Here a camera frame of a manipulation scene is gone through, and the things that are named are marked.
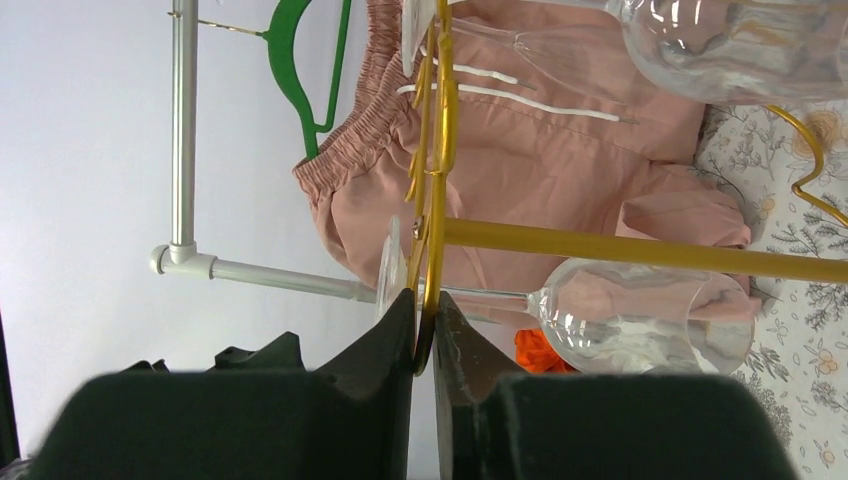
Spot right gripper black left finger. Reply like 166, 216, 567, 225
28, 290, 415, 479

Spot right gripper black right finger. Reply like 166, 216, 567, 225
433, 295, 796, 479

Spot clear wine glass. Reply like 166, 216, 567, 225
374, 215, 757, 376
400, 0, 848, 107

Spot orange cloth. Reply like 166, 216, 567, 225
514, 329, 576, 373

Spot pink shorts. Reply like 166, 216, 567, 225
294, 1, 751, 286

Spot floral tablecloth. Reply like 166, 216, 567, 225
695, 101, 847, 479

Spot green clothes hanger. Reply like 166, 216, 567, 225
260, 0, 353, 159

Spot silver clothes rail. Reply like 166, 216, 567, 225
149, 0, 376, 303

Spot gold wire wine glass rack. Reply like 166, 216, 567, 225
401, 1, 847, 372

